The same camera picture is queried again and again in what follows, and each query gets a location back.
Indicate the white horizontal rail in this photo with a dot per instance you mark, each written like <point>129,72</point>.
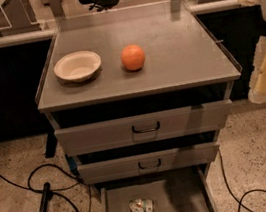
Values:
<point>48,34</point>

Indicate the grey drawer cabinet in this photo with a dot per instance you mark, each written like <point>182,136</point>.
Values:
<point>184,66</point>

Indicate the grey drawer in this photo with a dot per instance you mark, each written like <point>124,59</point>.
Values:
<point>185,192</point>
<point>148,163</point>
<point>132,130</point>

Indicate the top grey drawer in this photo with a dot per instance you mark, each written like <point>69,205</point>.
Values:
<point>132,130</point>

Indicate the bottom grey drawer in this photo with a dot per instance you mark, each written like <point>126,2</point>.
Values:
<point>185,192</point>

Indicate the crushed 7up can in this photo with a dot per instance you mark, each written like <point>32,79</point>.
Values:
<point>141,205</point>

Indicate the orange fruit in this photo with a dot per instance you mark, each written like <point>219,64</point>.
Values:
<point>132,57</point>

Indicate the middle grey drawer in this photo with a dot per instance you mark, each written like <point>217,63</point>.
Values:
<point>148,163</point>

